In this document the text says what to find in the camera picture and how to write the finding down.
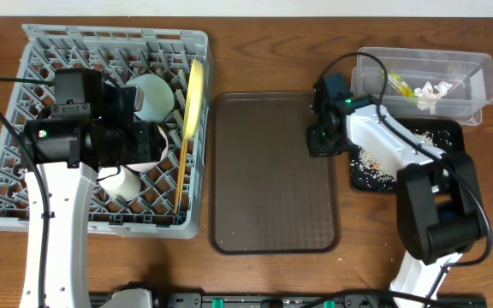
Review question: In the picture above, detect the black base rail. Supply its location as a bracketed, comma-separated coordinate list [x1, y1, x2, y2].
[89, 282, 489, 308]

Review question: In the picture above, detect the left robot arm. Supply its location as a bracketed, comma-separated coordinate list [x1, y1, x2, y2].
[20, 68, 168, 307]

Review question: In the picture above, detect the grey plastic dish rack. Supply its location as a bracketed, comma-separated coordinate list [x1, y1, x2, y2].
[6, 24, 213, 239]

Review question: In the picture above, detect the clear plastic bin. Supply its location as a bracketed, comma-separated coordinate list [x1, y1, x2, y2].
[359, 47, 493, 126]

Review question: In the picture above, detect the yellow plate bowl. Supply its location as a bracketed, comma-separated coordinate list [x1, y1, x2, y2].
[182, 59, 204, 140]

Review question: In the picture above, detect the green snack wrapper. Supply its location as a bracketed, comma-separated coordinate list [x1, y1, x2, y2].
[388, 72, 417, 101]

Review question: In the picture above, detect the white pink bowl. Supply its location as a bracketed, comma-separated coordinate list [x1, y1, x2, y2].
[127, 121, 169, 172]

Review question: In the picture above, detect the black food waste tray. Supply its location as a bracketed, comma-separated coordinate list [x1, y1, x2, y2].
[348, 118, 465, 193]

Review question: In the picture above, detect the wooden chopstick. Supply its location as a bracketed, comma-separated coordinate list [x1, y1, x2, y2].
[175, 137, 190, 213]
[172, 139, 187, 214]

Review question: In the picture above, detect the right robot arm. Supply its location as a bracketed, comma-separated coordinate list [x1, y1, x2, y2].
[306, 74, 491, 307]

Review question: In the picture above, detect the pile of rice grains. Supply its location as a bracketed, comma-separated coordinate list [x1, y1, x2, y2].
[349, 129, 454, 193]

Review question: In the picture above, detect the white cup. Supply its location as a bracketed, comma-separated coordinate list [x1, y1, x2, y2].
[98, 166, 141, 201]

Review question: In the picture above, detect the brown serving tray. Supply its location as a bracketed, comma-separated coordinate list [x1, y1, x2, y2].
[210, 92, 341, 255]

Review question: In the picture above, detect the light blue bowl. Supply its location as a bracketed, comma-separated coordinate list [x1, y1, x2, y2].
[126, 74, 175, 122]

